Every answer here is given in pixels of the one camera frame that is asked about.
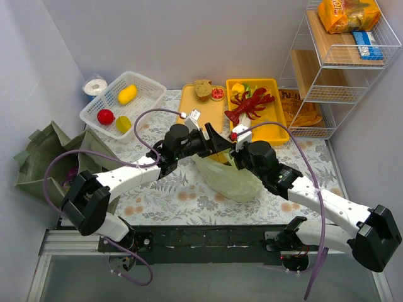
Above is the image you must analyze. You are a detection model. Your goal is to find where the deep yellow plastic bin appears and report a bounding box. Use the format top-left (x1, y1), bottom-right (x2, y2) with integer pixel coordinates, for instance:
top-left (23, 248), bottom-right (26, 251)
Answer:
top-left (226, 79), bottom-right (290, 147)

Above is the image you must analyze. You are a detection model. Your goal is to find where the red toy apple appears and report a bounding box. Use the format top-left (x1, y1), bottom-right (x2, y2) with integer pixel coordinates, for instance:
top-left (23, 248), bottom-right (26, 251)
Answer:
top-left (96, 109), bottom-right (115, 126)

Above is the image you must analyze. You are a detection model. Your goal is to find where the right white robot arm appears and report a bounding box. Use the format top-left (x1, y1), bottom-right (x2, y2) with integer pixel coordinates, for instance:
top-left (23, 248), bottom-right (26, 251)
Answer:
top-left (230, 141), bottom-right (402, 272)

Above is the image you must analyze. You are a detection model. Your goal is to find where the tissue roll in blue wrap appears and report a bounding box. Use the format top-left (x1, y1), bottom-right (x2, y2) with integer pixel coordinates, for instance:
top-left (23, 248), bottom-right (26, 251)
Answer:
top-left (82, 73), bottom-right (108, 101)

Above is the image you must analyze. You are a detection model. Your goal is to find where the yellow toy fruit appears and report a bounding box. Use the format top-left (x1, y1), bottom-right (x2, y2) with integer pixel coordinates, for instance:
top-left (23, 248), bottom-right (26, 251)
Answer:
top-left (117, 84), bottom-right (137, 105)

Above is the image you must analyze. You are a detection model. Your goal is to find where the white toy radish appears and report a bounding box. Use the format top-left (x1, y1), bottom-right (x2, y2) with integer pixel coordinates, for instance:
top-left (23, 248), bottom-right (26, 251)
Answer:
top-left (238, 113), bottom-right (251, 128)

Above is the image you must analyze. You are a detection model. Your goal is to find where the white perforated plastic basket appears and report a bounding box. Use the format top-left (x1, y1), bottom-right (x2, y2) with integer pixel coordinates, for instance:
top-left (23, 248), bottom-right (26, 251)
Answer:
top-left (79, 71), bottom-right (167, 143)

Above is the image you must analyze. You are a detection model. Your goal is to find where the white wire shelf rack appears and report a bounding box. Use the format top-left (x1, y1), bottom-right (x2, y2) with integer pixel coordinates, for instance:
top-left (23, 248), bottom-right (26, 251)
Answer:
top-left (278, 1), bottom-right (402, 139)

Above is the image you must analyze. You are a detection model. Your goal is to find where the bread slice rear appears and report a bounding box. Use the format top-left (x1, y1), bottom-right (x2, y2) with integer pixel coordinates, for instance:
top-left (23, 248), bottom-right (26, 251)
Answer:
top-left (193, 79), bottom-right (213, 101)

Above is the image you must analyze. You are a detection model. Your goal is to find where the red toy lobster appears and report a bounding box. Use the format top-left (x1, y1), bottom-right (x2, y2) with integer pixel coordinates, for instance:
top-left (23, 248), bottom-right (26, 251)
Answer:
top-left (224, 87), bottom-right (275, 126)

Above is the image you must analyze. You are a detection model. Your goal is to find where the yellow green toy starfruit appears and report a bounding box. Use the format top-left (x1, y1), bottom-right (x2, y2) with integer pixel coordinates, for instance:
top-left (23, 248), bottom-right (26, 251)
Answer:
top-left (116, 116), bottom-right (132, 133)

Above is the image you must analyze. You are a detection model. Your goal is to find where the purple candy bag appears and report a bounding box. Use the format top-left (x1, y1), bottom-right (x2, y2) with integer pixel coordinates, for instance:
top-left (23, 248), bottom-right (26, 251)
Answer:
top-left (62, 167), bottom-right (79, 189)

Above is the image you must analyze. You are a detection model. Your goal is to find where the light green plastic bag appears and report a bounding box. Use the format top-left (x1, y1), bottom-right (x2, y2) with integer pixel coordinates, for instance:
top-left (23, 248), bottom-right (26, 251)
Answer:
top-left (191, 150), bottom-right (264, 202)

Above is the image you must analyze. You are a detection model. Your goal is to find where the yellow toy pepper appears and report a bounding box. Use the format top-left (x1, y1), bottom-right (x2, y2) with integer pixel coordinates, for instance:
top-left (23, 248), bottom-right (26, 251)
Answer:
top-left (230, 83), bottom-right (246, 100)

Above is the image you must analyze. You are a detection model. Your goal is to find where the blue snack box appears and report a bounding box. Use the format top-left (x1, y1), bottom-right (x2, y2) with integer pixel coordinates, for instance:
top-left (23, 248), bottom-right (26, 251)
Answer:
top-left (351, 31), bottom-right (383, 60)

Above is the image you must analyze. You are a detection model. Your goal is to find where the orange snack bag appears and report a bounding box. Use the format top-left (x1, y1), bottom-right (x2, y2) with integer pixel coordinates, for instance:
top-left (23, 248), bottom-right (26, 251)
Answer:
top-left (317, 0), bottom-right (381, 34)

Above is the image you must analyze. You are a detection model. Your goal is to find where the orange chips bag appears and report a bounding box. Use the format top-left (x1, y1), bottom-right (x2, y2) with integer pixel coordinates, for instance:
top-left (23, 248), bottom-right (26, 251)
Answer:
top-left (279, 89), bottom-right (322, 127)

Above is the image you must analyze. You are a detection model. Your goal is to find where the pale yellow flat tray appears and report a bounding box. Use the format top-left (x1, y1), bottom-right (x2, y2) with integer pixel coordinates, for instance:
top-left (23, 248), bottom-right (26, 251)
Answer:
top-left (179, 84), bottom-right (225, 133)

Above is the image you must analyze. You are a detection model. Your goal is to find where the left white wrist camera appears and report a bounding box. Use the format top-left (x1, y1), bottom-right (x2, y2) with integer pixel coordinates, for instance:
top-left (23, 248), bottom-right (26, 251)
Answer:
top-left (179, 109), bottom-right (201, 131)

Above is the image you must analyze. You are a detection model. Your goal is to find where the olive green canvas bag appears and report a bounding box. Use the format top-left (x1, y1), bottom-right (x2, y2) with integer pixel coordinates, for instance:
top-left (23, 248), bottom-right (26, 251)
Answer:
top-left (14, 121), bottom-right (122, 207)

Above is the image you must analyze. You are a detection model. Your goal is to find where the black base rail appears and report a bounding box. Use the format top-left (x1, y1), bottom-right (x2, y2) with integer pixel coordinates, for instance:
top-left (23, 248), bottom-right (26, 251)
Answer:
top-left (97, 223), bottom-right (360, 267)

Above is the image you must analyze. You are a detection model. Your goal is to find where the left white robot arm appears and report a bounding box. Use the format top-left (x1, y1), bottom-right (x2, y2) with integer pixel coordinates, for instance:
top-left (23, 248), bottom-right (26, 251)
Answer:
top-left (62, 123), bottom-right (233, 242)

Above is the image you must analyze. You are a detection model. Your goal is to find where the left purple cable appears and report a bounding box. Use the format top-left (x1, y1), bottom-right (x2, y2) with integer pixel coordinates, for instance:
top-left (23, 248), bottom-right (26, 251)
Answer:
top-left (43, 108), bottom-right (186, 287)

